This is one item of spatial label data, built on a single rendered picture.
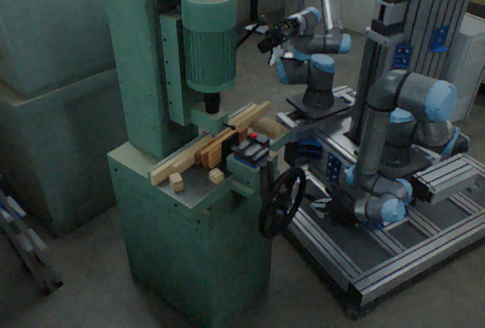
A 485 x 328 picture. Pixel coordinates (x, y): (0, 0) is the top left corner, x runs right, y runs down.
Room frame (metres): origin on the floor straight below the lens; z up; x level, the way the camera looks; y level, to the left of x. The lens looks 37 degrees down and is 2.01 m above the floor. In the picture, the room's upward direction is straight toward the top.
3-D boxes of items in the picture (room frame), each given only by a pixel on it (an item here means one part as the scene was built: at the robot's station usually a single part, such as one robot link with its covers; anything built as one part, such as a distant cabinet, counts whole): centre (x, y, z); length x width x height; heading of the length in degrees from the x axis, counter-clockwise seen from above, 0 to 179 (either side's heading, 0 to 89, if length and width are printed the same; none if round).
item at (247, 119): (1.53, 0.05, 0.92); 0.58 x 0.02 x 0.04; 141
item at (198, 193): (1.40, 0.01, 0.87); 0.61 x 0.30 x 0.06; 141
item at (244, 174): (1.35, -0.06, 0.92); 0.15 x 0.13 x 0.09; 141
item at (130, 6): (1.65, 0.32, 1.16); 0.22 x 0.22 x 0.72; 51
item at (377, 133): (1.29, -0.46, 1.10); 0.12 x 0.11 x 0.49; 141
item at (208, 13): (1.47, 0.09, 1.35); 0.18 x 0.18 x 0.31
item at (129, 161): (1.54, 0.19, 0.76); 0.57 x 0.45 x 0.09; 51
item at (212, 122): (1.48, 0.11, 1.03); 0.14 x 0.07 x 0.09; 51
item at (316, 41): (1.72, -0.27, 1.22); 0.11 x 0.08 x 0.11; 90
